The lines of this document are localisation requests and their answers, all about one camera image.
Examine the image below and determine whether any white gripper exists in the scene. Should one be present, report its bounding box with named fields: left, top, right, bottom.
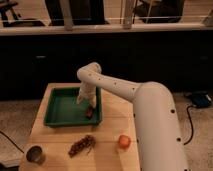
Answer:
left=76, top=83, right=96, bottom=108

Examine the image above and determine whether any dark red pepper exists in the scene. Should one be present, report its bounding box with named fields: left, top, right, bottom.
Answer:
left=85, top=106, right=94, bottom=119

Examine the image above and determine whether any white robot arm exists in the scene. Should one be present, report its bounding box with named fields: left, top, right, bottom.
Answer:
left=77, top=62, right=190, bottom=171

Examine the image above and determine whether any green plastic tray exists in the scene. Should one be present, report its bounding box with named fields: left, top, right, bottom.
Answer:
left=44, top=87, right=102, bottom=127

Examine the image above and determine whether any dark grape bunch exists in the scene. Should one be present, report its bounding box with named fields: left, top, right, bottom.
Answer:
left=68, top=135, right=96, bottom=157

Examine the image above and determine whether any orange round fruit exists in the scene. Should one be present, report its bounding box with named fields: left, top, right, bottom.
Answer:
left=118, top=135, right=131, bottom=149

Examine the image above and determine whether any metal cup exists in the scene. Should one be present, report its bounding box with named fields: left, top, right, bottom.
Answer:
left=26, top=145, right=45, bottom=165

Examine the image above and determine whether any black chair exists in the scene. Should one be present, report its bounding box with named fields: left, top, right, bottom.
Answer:
left=0, top=0, right=44, bottom=27

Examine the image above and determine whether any wooden railing ledge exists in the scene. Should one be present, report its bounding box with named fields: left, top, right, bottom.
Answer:
left=0, top=23, right=213, bottom=36

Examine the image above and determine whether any black power adapter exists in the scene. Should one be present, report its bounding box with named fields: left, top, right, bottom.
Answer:
left=191, top=93, right=212, bottom=108

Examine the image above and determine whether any black floor cable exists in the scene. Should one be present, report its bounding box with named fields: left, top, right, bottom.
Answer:
left=0, top=130, right=25, bottom=154

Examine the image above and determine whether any black adapter cable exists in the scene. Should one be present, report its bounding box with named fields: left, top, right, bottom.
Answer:
left=183, top=105, right=196, bottom=146

